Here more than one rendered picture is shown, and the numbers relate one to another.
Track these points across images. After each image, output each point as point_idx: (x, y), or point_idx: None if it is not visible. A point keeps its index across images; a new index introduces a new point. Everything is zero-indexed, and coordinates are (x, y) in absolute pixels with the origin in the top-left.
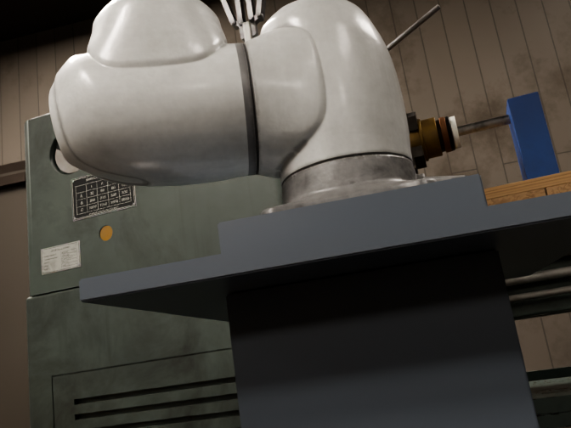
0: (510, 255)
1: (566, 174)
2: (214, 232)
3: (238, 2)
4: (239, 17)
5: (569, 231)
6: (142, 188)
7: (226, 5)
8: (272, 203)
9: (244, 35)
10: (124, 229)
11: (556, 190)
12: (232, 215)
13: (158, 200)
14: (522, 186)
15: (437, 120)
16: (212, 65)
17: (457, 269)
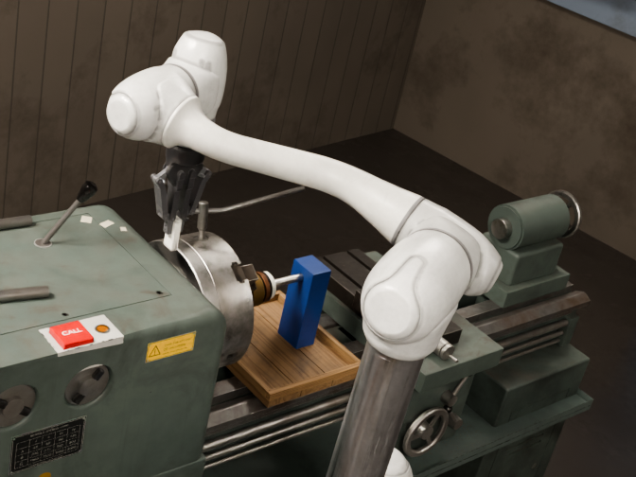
0: None
1: (345, 372)
2: (147, 461)
3: (177, 196)
4: (173, 213)
5: None
6: (90, 436)
7: (165, 197)
8: (198, 433)
9: (173, 234)
10: (64, 472)
11: (337, 381)
12: (165, 447)
13: (104, 444)
14: (323, 380)
15: (262, 281)
16: None
17: None
